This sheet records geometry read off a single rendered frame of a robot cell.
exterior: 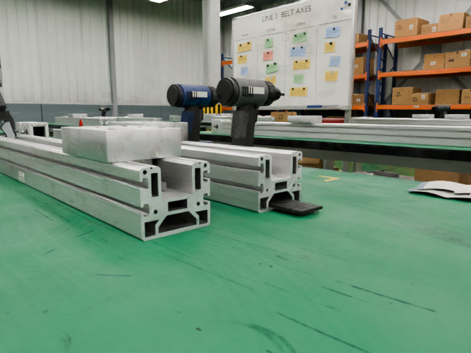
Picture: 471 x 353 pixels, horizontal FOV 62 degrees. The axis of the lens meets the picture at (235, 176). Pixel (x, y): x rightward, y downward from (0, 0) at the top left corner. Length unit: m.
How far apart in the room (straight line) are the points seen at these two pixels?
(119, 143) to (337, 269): 0.30
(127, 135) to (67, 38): 12.64
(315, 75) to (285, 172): 3.20
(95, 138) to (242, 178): 0.22
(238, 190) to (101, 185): 0.20
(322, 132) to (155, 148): 1.74
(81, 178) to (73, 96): 12.40
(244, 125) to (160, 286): 0.55
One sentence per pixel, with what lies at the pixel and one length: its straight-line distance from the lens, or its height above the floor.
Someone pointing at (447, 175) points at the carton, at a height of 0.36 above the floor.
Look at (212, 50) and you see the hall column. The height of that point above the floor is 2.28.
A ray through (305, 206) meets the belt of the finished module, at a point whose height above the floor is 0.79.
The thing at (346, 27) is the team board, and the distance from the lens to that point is 3.69.
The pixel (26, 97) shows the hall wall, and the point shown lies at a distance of 12.58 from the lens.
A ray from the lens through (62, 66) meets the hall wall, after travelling 12.96.
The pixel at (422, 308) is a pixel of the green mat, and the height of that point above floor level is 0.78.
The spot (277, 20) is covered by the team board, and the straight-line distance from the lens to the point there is 4.17.
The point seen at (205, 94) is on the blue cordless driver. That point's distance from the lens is 1.07.
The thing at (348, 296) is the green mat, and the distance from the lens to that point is 0.34.
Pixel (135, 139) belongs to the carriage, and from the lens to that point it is 0.52.
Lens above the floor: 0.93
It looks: 9 degrees down
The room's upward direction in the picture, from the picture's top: straight up
